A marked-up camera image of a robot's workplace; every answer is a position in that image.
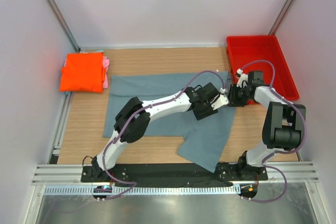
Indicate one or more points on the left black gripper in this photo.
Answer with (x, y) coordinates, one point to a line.
(199, 115)

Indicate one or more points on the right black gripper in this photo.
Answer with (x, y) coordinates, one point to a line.
(233, 100)

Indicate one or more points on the grey-blue t shirt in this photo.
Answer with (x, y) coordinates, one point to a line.
(204, 140)

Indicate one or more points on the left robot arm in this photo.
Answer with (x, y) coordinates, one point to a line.
(134, 118)

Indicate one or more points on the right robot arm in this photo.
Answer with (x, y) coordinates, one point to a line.
(284, 126)

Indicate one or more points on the red plastic bin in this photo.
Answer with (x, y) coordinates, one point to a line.
(262, 53)

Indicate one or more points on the folded pink t shirt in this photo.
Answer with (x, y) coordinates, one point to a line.
(105, 65)

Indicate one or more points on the folded orange t shirt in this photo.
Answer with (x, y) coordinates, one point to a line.
(83, 72)

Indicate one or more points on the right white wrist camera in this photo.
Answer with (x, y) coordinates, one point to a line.
(242, 78)

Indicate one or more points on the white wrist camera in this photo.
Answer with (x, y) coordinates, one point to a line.
(242, 78)
(220, 100)

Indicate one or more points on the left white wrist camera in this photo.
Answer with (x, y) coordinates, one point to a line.
(220, 100)

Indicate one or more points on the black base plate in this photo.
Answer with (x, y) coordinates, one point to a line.
(186, 175)

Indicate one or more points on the aluminium front rail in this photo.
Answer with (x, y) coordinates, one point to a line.
(299, 171)

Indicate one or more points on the right aluminium corner post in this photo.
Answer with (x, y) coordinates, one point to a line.
(281, 16)

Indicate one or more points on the aluminium corner post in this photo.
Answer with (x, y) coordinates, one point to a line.
(281, 16)
(62, 22)

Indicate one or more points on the slotted cable duct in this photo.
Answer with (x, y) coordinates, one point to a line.
(95, 190)

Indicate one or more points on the left aluminium corner post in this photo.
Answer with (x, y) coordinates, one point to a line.
(62, 22)

